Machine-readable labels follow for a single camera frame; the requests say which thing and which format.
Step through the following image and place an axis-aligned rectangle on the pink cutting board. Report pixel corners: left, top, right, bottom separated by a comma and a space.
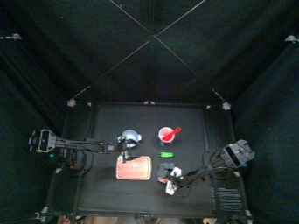
115, 155, 154, 181

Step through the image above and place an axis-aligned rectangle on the dark grey toy block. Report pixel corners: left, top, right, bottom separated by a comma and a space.
157, 162, 175, 181

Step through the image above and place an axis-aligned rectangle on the red toy spoon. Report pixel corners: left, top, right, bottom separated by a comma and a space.
162, 126, 183, 142

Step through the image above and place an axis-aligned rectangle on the pale blue toy cup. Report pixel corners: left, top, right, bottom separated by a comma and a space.
117, 129, 145, 149

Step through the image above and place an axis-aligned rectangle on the thin white cross string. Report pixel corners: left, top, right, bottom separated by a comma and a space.
73, 0, 207, 100
109, 0, 202, 78

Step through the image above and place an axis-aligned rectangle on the red toy cup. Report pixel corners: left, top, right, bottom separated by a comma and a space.
158, 126, 177, 144

